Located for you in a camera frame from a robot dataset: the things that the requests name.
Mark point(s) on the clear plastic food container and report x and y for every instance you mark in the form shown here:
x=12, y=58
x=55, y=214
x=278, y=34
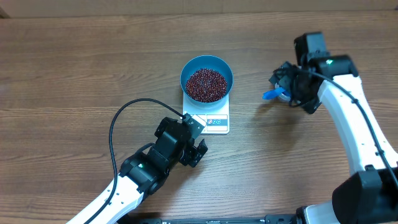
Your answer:
x=284, y=97

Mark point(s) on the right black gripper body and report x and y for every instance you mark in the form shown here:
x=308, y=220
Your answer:
x=295, y=82

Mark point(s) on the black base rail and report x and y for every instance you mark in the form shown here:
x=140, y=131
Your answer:
x=214, y=220

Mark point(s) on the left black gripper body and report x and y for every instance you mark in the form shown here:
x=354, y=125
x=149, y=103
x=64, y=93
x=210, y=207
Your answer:
x=163, y=128

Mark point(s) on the teal round bowl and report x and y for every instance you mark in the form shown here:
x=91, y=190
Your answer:
x=210, y=62

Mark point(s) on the red beans in bowl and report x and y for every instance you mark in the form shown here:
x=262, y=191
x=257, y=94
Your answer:
x=206, y=86

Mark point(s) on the blue plastic measuring scoop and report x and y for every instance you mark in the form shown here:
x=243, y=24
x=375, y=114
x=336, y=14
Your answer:
x=269, y=95

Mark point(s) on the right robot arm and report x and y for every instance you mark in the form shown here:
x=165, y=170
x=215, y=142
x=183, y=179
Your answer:
x=369, y=195

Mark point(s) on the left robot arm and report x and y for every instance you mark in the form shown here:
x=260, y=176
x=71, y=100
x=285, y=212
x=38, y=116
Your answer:
x=143, y=173

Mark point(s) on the white digital kitchen scale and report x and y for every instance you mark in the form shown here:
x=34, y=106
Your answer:
x=215, y=114

